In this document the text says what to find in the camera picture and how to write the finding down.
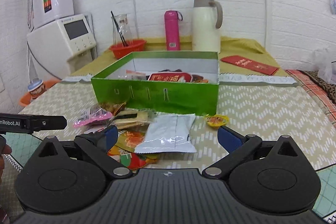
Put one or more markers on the black straw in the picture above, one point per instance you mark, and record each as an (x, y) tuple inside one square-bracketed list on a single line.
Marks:
[(124, 43)]

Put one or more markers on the clear plastic bag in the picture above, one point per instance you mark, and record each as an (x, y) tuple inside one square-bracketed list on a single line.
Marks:
[(324, 60)]

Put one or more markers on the olive yellow cloth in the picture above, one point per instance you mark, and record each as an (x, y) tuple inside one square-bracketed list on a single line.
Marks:
[(248, 48)]

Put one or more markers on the clear glass carafe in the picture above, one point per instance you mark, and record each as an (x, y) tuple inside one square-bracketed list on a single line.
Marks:
[(124, 27)]

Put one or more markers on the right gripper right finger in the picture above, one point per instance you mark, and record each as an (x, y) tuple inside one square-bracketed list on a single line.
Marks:
[(240, 148)]

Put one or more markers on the red plastic basket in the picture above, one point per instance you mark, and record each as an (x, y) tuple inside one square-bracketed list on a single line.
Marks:
[(120, 51)]

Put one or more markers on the yellow jelly cup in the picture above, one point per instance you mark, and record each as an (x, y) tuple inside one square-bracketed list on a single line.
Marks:
[(216, 120)]

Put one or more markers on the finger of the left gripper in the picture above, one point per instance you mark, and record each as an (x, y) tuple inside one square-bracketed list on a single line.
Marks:
[(28, 124)]

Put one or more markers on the pink water bottle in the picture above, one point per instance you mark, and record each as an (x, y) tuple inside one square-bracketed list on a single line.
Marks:
[(172, 19)]

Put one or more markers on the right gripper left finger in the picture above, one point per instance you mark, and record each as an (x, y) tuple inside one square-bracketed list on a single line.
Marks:
[(95, 146)]

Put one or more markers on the orange snack packet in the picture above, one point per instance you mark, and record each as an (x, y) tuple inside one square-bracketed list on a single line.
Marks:
[(128, 140)]

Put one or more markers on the cracker snack packet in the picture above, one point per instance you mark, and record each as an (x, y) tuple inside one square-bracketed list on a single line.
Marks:
[(131, 118)]

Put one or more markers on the green cardboard box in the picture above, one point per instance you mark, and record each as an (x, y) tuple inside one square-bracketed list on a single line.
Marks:
[(126, 80)]

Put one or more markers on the white water dispenser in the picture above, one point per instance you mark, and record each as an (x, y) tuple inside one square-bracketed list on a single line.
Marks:
[(62, 47)]

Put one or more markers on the silver snack packet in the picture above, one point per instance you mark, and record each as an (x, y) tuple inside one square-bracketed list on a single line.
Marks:
[(168, 133)]

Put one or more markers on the person's left hand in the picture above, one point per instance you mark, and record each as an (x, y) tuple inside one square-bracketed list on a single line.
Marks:
[(6, 151)]

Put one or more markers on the small jar with blue lid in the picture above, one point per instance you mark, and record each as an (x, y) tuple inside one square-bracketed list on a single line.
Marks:
[(36, 88)]

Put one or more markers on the pink snack packet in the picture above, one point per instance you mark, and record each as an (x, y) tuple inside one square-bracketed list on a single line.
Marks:
[(92, 115)]

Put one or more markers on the red envelope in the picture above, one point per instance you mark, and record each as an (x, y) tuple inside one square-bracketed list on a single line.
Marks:
[(249, 64)]

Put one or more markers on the cream thermos jug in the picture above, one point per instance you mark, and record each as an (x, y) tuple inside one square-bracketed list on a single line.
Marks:
[(207, 19)]

